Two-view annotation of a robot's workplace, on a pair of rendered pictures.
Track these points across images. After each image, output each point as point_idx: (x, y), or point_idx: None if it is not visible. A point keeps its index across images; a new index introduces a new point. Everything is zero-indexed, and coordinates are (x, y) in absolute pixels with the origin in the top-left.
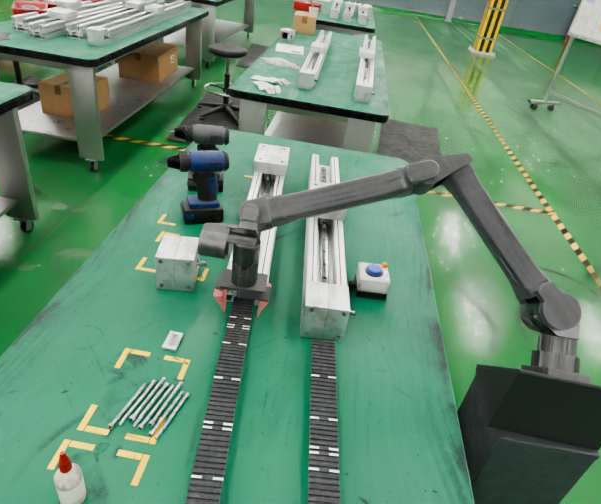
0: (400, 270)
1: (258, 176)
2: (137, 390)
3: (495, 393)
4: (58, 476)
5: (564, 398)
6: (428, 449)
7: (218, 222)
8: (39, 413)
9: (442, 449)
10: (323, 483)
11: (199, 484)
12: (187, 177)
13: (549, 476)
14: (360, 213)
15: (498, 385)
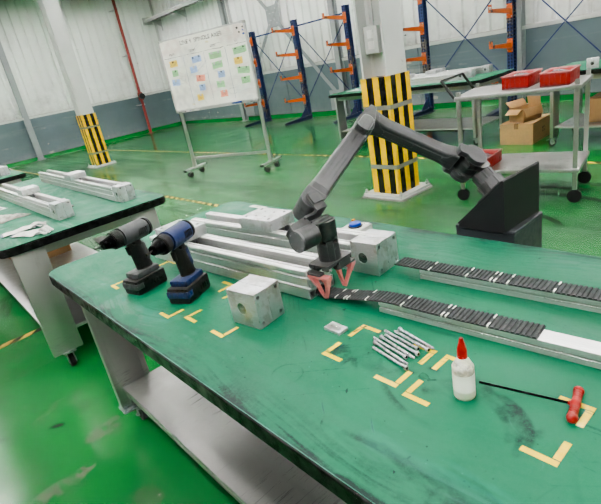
0: None
1: (191, 243)
2: (375, 353)
3: (493, 213)
4: (466, 363)
5: (520, 185)
6: (509, 253)
7: (208, 287)
8: (361, 407)
9: (511, 249)
10: (520, 280)
11: (496, 323)
12: (130, 285)
13: (534, 244)
14: None
15: (491, 207)
